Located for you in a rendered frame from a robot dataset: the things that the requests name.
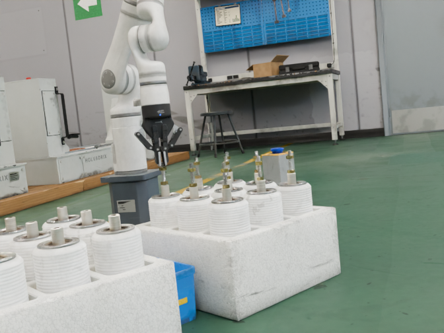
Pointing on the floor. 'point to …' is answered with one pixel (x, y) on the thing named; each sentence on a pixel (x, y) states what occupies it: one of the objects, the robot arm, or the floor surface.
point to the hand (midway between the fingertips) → (161, 158)
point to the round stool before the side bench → (215, 132)
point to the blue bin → (185, 291)
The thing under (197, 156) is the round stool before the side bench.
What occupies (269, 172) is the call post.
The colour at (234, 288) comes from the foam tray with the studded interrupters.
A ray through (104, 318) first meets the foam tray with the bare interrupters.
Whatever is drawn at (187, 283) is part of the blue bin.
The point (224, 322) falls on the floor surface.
